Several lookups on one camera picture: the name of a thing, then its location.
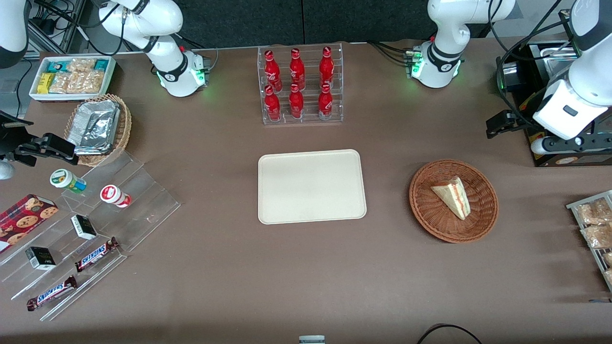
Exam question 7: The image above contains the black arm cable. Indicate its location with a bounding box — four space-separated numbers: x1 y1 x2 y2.
488 0 581 127

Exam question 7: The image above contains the brown round wicker basket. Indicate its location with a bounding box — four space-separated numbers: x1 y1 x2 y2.
409 159 499 244

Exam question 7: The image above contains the green-lidded white drink bottle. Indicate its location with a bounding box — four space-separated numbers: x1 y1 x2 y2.
50 169 88 194

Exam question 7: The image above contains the cream plastic tray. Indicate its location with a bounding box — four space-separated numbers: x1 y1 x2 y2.
258 149 367 225

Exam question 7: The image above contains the steel food pan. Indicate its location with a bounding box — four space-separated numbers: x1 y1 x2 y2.
540 45 581 79

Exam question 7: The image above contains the small black box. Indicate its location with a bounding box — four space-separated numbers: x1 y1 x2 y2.
25 246 57 271
71 215 98 241

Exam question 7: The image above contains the black hot food warmer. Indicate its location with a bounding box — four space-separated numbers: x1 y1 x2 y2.
496 41 612 168

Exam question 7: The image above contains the red tartan cookie box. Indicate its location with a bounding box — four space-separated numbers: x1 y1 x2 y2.
0 193 59 254

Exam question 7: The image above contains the clear acrylic bottle rack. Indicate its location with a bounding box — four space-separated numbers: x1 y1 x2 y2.
257 43 344 126

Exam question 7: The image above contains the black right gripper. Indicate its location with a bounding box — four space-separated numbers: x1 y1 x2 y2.
0 111 80 167

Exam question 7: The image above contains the aluminium frame with cables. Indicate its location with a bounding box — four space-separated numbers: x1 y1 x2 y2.
28 0 89 54

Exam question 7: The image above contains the black floor cable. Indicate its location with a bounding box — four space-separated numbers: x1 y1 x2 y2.
415 323 484 344

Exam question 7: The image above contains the Snickers chocolate bar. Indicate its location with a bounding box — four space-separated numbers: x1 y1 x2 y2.
75 237 120 273
26 275 78 312

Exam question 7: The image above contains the red cola bottle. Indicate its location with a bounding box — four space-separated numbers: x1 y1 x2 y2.
289 48 306 90
264 50 283 91
264 85 282 122
318 83 334 121
319 46 335 89
289 84 305 119

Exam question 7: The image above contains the triangular sandwich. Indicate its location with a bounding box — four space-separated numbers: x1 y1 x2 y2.
430 176 471 221

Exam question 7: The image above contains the grey wire rack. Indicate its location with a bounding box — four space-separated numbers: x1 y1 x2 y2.
566 190 612 293

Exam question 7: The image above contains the clear acrylic stepped display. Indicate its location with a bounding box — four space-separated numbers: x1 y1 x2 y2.
0 150 181 322

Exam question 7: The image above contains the red-lidded white drink bottle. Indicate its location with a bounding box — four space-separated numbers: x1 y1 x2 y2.
100 185 132 209

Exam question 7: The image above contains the clear bag of snacks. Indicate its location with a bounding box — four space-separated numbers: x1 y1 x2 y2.
576 198 612 226
580 224 612 249

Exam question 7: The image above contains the white rectangular snack bin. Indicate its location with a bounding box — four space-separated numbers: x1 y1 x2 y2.
29 55 117 102

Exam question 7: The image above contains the light tan wicker basket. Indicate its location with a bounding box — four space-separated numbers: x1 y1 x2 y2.
64 94 132 167

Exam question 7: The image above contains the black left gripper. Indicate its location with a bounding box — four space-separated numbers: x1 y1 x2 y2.
486 110 612 153

